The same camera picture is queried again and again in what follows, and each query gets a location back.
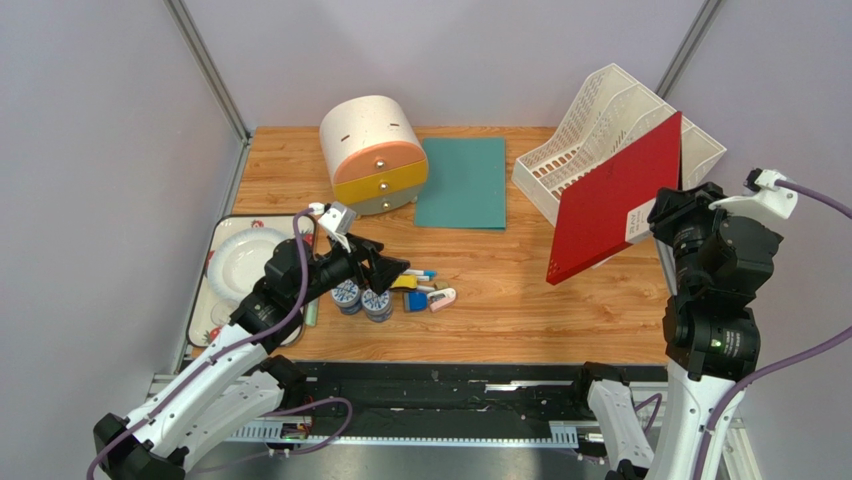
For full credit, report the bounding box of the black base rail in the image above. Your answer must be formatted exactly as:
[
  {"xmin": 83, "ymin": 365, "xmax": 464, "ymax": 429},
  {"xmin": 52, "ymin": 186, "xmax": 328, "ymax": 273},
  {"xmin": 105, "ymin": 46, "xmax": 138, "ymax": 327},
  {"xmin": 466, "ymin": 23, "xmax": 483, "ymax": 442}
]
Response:
[{"xmin": 240, "ymin": 361, "xmax": 667, "ymax": 441}]

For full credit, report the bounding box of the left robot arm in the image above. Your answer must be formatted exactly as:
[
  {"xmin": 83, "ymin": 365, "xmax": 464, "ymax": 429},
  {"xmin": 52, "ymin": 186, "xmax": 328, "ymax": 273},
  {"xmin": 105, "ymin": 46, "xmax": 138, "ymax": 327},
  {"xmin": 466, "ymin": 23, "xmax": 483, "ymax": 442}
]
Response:
[{"xmin": 86, "ymin": 234, "xmax": 410, "ymax": 479}]

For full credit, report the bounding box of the yellow bone-shaped eraser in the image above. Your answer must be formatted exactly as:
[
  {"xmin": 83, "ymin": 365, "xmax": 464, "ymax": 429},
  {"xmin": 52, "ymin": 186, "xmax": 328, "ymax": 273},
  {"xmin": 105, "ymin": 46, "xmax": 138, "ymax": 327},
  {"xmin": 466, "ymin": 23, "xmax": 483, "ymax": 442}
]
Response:
[{"xmin": 390, "ymin": 274, "xmax": 419, "ymax": 291}]

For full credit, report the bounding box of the white blue marker pen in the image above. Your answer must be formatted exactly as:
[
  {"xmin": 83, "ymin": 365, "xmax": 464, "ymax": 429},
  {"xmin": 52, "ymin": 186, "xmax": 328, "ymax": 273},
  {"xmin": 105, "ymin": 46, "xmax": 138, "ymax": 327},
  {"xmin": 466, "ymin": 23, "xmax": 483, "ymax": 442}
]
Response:
[{"xmin": 403, "ymin": 269, "xmax": 437, "ymax": 279}]

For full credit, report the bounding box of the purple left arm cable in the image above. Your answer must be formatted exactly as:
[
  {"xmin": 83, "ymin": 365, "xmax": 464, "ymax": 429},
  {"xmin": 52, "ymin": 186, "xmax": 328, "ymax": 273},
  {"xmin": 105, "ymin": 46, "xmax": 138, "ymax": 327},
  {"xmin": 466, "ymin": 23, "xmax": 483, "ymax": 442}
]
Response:
[{"xmin": 85, "ymin": 206, "xmax": 354, "ymax": 480}]

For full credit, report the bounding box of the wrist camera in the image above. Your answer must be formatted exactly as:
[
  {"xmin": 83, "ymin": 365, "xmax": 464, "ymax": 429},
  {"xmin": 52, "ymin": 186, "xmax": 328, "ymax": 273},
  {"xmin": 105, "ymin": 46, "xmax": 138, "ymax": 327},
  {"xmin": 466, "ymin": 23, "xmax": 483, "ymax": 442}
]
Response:
[
  {"xmin": 308, "ymin": 201, "xmax": 356, "ymax": 252},
  {"xmin": 708, "ymin": 168, "xmax": 798, "ymax": 223}
]

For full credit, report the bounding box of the round drawer storage box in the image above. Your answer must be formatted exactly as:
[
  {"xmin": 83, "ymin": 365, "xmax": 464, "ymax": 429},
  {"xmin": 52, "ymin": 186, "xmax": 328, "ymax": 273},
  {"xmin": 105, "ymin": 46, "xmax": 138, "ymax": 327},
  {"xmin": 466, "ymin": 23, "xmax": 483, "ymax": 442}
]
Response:
[{"xmin": 319, "ymin": 95, "xmax": 429, "ymax": 216}]

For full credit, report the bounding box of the blue patterned tape roll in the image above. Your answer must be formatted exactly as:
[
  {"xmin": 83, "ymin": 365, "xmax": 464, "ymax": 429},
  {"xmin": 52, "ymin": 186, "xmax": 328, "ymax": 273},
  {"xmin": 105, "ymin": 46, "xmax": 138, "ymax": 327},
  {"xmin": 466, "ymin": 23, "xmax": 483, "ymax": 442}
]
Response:
[
  {"xmin": 361, "ymin": 289, "xmax": 393, "ymax": 323},
  {"xmin": 330, "ymin": 279, "xmax": 362, "ymax": 315}
]

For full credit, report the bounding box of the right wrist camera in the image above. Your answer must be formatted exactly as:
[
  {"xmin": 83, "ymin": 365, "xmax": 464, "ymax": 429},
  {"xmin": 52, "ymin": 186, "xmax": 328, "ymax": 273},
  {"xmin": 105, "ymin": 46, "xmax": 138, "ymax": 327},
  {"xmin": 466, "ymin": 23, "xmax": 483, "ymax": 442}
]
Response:
[{"xmin": 708, "ymin": 168, "xmax": 798, "ymax": 223}]

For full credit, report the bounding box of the red file folder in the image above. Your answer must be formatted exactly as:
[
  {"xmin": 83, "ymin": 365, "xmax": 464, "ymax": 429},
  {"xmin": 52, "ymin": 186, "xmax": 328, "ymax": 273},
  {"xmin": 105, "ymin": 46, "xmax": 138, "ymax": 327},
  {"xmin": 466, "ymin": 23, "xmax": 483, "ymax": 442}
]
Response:
[{"xmin": 546, "ymin": 112, "xmax": 682, "ymax": 285}]

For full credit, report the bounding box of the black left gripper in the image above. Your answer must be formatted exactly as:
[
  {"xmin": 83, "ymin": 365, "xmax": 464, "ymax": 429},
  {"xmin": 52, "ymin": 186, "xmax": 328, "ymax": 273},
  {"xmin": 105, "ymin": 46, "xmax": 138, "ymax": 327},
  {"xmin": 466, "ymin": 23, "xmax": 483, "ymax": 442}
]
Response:
[{"xmin": 292, "ymin": 232, "xmax": 410, "ymax": 309}]

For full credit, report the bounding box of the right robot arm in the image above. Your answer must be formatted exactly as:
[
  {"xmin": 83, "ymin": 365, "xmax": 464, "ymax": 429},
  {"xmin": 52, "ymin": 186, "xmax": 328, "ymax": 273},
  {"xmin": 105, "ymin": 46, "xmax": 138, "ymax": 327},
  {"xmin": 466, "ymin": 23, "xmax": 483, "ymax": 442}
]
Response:
[{"xmin": 574, "ymin": 183, "xmax": 798, "ymax": 479}]

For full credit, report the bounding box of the strawberry pattern tray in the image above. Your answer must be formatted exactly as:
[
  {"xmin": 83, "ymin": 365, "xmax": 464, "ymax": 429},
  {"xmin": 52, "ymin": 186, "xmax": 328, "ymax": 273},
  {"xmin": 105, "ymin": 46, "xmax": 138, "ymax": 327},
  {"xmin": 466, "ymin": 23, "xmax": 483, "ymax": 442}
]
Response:
[{"xmin": 188, "ymin": 214, "xmax": 294, "ymax": 347}]

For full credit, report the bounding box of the white plastic file rack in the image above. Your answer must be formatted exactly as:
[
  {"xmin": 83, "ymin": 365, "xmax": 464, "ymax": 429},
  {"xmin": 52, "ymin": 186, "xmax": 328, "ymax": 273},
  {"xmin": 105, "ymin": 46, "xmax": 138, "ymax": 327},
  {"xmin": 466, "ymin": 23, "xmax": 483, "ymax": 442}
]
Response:
[{"xmin": 511, "ymin": 63, "xmax": 727, "ymax": 229}]

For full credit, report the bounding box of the teal file folder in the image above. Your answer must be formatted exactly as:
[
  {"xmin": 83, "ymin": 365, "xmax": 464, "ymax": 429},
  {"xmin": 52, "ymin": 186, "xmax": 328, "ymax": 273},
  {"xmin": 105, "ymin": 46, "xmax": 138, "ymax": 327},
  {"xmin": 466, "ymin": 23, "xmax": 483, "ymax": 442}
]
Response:
[{"xmin": 414, "ymin": 137, "xmax": 507, "ymax": 231}]

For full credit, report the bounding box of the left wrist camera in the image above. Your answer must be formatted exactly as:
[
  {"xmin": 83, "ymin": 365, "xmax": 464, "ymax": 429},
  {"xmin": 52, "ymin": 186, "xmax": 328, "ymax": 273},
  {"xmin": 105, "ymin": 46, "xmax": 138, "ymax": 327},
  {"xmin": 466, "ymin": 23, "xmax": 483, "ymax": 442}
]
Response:
[{"xmin": 308, "ymin": 201, "xmax": 356, "ymax": 252}]

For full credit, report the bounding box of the light green pen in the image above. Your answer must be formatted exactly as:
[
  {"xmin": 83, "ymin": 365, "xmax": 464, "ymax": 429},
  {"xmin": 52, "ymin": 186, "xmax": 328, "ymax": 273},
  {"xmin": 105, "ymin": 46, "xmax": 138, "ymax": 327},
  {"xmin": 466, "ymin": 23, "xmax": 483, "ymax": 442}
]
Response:
[{"xmin": 303, "ymin": 299, "xmax": 319, "ymax": 327}]

